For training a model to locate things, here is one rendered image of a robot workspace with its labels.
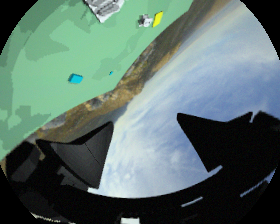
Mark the blue rectangular block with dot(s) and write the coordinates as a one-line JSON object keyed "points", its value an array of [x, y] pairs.
{"points": [[75, 78]]}

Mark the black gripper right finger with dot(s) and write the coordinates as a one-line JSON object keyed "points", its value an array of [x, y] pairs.
{"points": [[211, 138]]}

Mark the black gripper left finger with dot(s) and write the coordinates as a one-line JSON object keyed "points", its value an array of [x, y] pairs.
{"points": [[85, 156]]}

